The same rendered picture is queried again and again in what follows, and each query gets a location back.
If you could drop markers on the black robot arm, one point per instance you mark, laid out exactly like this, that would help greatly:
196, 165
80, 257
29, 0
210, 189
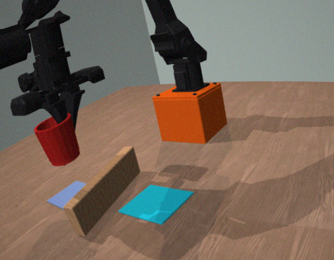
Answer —
171, 39

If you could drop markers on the brown wooden plank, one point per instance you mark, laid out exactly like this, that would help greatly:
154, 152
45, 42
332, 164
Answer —
88, 206

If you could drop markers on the red cup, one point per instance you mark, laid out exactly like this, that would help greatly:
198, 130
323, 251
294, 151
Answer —
59, 141

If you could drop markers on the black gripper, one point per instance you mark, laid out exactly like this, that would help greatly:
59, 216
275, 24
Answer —
56, 79

